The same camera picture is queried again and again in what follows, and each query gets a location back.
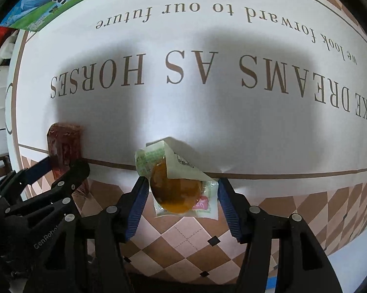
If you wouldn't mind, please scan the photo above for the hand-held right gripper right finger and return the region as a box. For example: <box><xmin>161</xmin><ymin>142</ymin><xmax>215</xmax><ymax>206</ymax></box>
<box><xmin>217</xmin><ymin>177</ymin><xmax>335</xmax><ymax>293</ymax></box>

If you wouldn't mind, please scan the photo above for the printed tablecloth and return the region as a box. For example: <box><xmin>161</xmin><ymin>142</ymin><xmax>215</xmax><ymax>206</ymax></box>
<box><xmin>6</xmin><ymin>0</ymin><xmax>367</xmax><ymax>284</ymax></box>

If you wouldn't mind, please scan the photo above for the green and blue carton box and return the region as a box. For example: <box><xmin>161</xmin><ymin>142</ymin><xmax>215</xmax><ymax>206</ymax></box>
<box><xmin>0</xmin><ymin>0</ymin><xmax>147</xmax><ymax>32</ymax></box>

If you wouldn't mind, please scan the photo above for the brown bun clear packet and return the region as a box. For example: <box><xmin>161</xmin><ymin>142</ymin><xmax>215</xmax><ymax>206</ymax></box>
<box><xmin>135</xmin><ymin>140</ymin><xmax>219</xmax><ymax>220</ymax></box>

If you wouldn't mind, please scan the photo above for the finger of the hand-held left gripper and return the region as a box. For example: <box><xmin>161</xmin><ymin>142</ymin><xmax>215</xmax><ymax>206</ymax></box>
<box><xmin>0</xmin><ymin>156</ymin><xmax>54</xmax><ymax>202</ymax></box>
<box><xmin>5</xmin><ymin>159</ymin><xmax>91</xmax><ymax>218</ymax></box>

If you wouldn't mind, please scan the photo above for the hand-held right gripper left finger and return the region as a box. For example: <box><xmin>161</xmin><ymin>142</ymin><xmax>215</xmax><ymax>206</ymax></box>
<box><xmin>23</xmin><ymin>175</ymin><xmax>150</xmax><ymax>293</ymax></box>

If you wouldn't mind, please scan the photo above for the dark red snack packet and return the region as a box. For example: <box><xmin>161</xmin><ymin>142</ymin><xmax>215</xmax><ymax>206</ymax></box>
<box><xmin>47</xmin><ymin>123</ymin><xmax>91</xmax><ymax>196</ymax></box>

